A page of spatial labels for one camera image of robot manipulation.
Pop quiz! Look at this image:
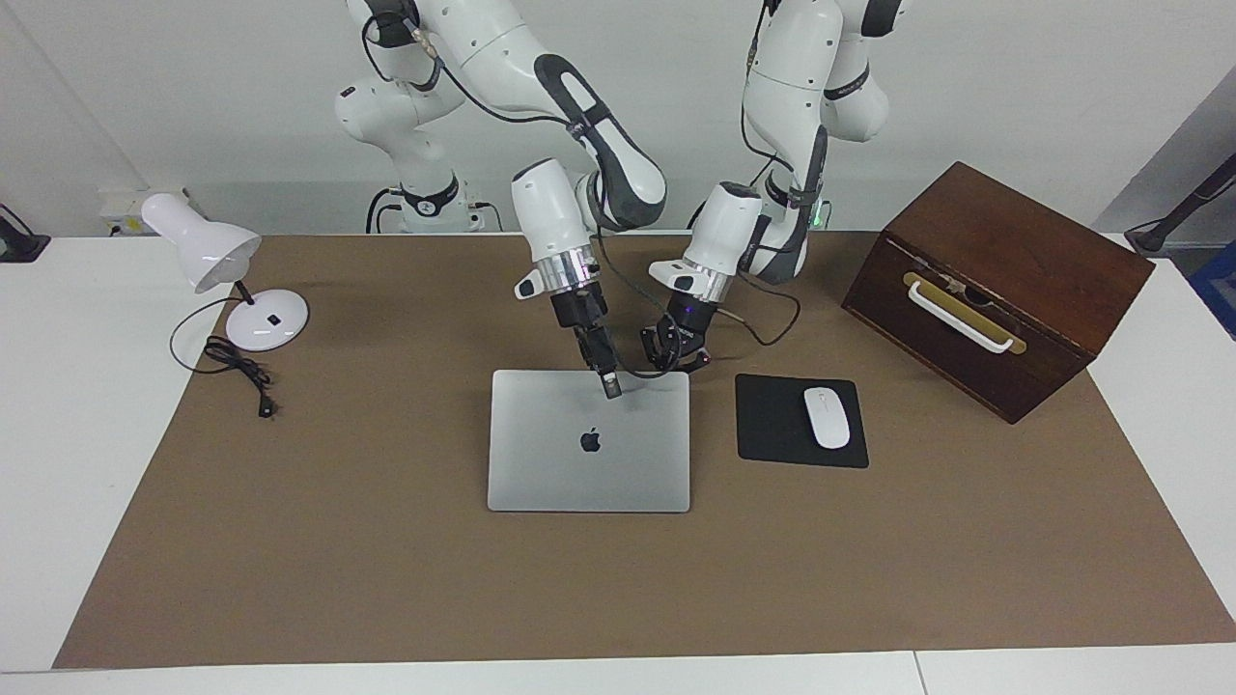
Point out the silver laptop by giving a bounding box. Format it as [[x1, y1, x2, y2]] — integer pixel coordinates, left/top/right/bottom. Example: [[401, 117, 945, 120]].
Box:
[[487, 369, 692, 514]]

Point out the black mouse pad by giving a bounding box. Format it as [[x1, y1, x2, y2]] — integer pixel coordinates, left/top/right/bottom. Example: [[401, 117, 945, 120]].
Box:
[[735, 374, 870, 470]]

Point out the white computer mouse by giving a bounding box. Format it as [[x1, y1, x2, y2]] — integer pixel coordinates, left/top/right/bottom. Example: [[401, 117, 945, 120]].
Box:
[[803, 386, 852, 451]]

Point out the brown table mat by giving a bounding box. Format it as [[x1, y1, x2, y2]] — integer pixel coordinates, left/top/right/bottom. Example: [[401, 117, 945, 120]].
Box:
[[53, 232, 1236, 669]]

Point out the dark wooden box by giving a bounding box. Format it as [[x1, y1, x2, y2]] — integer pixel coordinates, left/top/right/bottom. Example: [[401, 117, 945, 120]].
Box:
[[841, 161, 1156, 426]]

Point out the white desk lamp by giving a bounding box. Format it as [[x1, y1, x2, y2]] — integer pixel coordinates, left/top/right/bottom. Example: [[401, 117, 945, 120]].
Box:
[[141, 192, 310, 352]]

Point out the black tripod leg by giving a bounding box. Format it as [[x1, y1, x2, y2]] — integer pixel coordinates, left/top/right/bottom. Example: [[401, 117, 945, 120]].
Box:
[[1126, 153, 1236, 257]]

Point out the blue crate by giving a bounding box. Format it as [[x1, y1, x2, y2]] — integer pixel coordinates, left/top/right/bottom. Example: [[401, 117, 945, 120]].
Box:
[[1190, 241, 1236, 341]]

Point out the black stand foot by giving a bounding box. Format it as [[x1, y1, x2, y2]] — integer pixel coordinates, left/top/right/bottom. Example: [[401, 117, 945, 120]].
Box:
[[0, 205, 51, 264]]

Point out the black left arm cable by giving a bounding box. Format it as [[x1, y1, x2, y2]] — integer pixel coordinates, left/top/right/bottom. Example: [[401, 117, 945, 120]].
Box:
[[715, 0, 802, 347]]

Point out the brass handle backplate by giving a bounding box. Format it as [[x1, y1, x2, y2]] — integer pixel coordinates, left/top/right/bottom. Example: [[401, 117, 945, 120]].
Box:
[[903, 272, 1027, 356]]

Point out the black right arm base cable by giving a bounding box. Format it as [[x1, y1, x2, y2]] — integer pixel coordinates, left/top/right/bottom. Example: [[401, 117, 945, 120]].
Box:
[[365, 186, 403, 234]]

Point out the white box handle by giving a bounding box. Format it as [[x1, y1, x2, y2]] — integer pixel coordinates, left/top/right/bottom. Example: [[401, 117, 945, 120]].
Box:
[[908, 282, 1015, 354]]

